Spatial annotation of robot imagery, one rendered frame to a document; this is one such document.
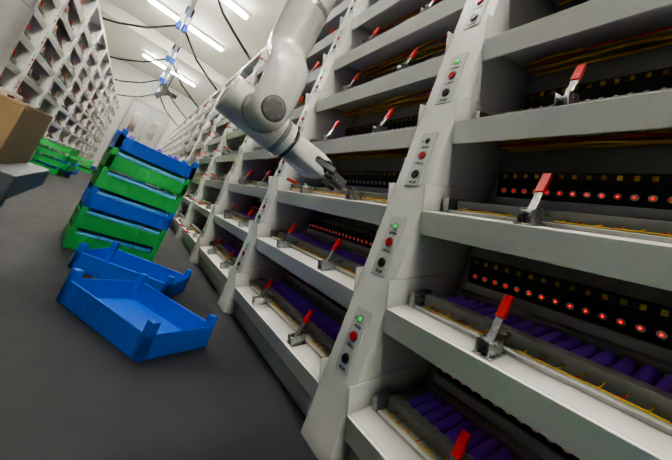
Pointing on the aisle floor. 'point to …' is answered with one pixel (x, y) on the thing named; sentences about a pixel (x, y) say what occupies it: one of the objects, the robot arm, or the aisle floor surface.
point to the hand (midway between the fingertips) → (333, 182)
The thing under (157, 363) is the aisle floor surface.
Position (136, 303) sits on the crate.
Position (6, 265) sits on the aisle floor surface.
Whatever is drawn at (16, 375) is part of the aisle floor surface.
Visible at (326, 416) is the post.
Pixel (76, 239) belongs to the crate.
